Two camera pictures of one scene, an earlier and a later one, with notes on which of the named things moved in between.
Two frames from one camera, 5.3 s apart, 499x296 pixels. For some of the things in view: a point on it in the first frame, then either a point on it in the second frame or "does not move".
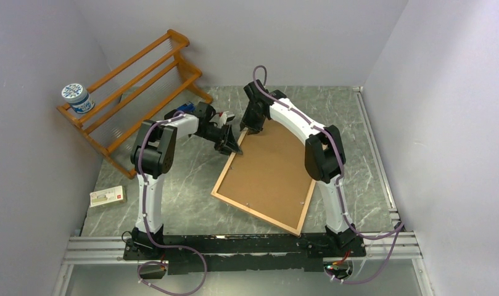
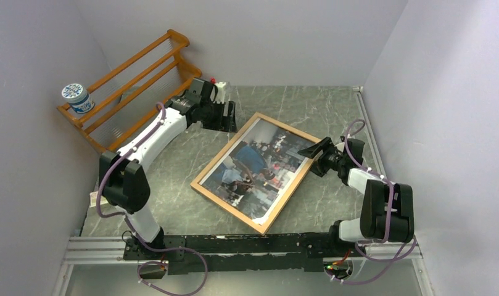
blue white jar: (78, 97) does not move
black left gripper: (227, 143) -> (224, 123)
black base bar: (243, 254) does not move
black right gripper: (255, 127) -> (319, 167)
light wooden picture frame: (247, 209) -> (253, 172)
